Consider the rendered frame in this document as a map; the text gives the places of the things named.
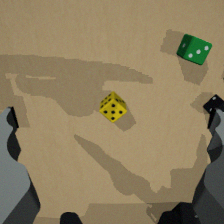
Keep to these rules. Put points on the black die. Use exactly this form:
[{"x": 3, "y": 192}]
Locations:
[{"x": 214, "y": 102}]

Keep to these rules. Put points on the green die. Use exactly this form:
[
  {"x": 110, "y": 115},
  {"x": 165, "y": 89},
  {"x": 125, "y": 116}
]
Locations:
[{"x": 193, "y": 49}]

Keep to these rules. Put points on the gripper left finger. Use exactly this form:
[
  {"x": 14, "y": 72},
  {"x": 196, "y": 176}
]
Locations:
[{"x": 19, "y": 202}]

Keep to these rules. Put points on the yellow die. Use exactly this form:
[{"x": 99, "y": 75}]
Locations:
[{"x": 112, "y": 107}]

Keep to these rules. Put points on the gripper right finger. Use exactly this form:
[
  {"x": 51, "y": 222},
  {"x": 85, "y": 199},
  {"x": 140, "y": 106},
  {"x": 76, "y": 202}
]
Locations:
[{"x": 208, "y": 200}]

